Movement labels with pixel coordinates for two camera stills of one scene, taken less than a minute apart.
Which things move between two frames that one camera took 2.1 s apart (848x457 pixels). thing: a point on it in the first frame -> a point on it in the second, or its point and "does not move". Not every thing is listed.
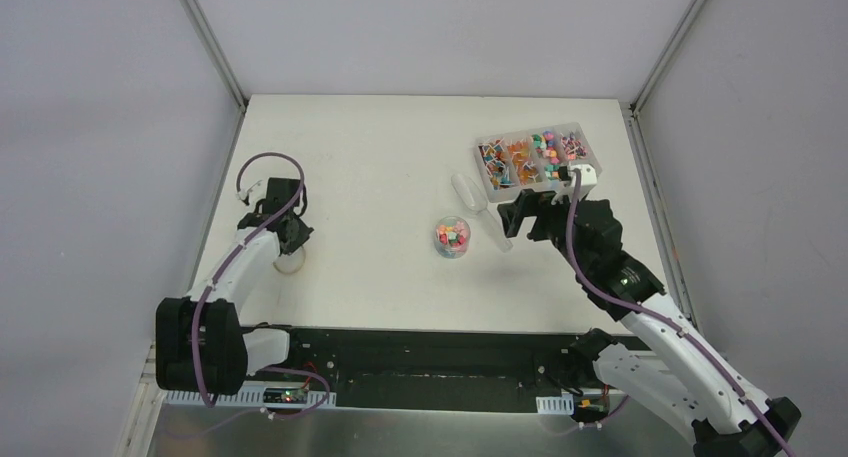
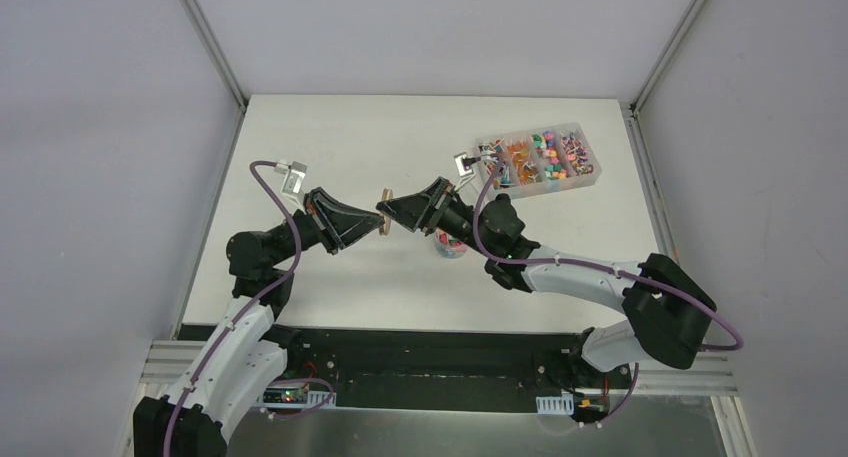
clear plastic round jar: [452, 236] does not move
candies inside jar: [452, 238] does not move
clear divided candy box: [529, 159] does not move
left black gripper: [282, 198] -> [321, 220]
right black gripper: [529, 203] -> [412, 210]
